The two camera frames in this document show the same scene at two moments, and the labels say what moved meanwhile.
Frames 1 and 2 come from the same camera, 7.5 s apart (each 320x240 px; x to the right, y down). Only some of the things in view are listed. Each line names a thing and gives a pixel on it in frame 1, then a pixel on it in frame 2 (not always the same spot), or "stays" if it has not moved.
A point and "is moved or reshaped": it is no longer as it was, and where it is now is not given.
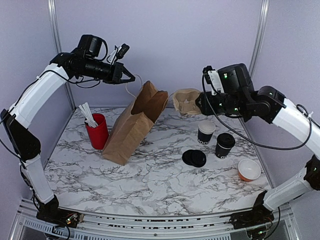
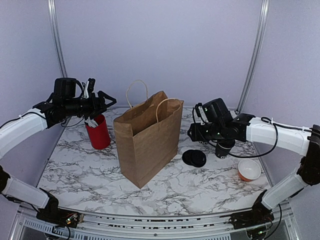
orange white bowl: (248, 170) stays
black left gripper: (115, 77) to (95, 109)
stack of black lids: (194, 157) stays
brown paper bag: (132, 126) is moved or reshaped
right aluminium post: (263, 24) stays
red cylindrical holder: (99, 135) stays
